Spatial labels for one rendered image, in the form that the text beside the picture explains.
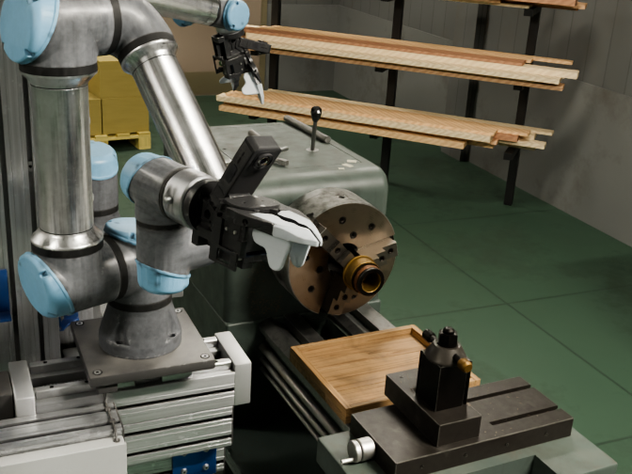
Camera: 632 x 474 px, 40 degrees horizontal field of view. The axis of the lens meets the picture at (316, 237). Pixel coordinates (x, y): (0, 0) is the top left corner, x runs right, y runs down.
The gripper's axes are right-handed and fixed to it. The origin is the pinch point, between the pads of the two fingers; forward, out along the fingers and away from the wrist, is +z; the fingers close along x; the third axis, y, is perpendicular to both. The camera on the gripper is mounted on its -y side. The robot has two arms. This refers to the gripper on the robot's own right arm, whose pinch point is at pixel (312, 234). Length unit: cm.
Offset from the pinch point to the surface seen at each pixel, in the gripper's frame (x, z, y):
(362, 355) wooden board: -88, -59, 58
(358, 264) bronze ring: -86, -63, 35
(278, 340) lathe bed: -81, -81, 62
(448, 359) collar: -62, -18, 37
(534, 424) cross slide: -82, -7, 51
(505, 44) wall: -503, -303, -8
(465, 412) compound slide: -67, -15, 48
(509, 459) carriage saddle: -74, -7, 56
